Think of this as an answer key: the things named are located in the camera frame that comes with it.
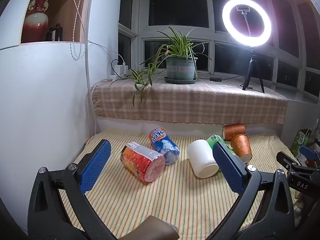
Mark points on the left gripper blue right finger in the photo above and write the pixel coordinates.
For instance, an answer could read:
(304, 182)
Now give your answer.
(274, 218)

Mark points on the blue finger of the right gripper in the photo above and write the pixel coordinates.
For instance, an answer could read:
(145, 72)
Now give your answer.
(309, 154)
(300, 178)

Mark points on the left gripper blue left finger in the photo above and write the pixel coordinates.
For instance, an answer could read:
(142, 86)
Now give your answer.
(58, 207)

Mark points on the orange label cup bottle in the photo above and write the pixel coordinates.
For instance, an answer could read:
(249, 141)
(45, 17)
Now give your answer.
(145, 163)

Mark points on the orange paper cup front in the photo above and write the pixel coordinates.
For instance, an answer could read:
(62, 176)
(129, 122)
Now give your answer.
(240, 145)

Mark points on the orange gold cup back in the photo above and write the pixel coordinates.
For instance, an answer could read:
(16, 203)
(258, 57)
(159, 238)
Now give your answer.
(231, 131)

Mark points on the white plastic cup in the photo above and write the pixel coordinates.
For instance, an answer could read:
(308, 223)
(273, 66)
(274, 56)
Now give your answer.
(200, 156)

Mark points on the green white paper bag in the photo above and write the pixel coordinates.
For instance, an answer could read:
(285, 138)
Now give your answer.
(303, 138)

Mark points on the striped yellow bed sheet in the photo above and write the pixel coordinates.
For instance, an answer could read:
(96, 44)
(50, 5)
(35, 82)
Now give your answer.
(122, 201)

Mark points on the green tea bottle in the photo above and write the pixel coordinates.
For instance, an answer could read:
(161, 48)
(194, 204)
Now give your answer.
(213, 139)

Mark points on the brown rounded object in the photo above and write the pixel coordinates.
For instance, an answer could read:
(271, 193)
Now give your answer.
(153, 228)

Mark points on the plaid beige cloth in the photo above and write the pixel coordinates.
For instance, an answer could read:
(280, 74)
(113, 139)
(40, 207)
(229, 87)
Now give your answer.
(204, 102)

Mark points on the blue orange label bottle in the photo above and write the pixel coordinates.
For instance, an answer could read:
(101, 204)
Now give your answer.
(162, 143)

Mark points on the white power strip chargers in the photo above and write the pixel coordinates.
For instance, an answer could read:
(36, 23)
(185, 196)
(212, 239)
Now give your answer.
(119, 71)

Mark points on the green potted spider plant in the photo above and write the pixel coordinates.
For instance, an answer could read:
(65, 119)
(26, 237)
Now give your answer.
(179, 53)

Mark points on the dark small bottle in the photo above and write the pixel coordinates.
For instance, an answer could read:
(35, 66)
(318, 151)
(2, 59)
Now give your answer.
(55, 34)

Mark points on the red white ceramic vase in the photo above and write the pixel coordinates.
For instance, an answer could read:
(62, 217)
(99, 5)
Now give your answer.
(36, 22)

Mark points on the black cable inline controller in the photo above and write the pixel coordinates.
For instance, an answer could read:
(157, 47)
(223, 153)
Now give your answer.
(215, 79)

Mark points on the white ring light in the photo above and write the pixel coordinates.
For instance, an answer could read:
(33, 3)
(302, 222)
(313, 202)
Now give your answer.
(245, 6)

